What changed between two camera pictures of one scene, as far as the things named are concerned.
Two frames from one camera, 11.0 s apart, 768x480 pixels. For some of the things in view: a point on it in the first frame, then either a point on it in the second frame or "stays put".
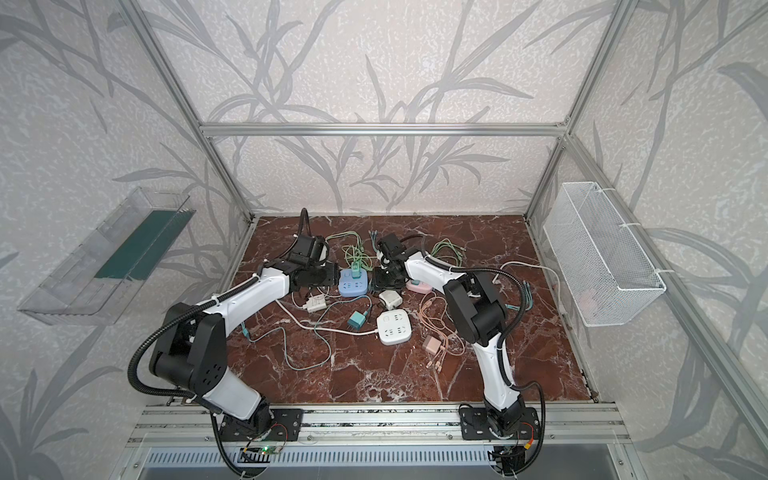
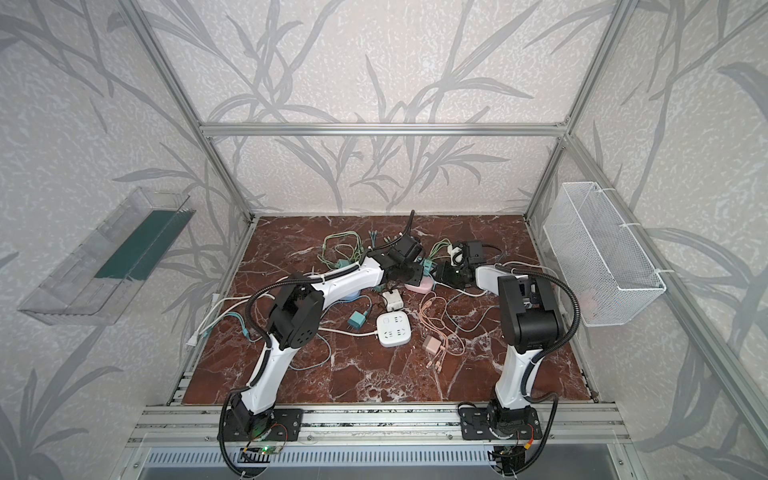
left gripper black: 324,276 -> 405,248
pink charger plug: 431,345 stays put
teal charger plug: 356,320 stays put
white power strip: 394,326 stays put
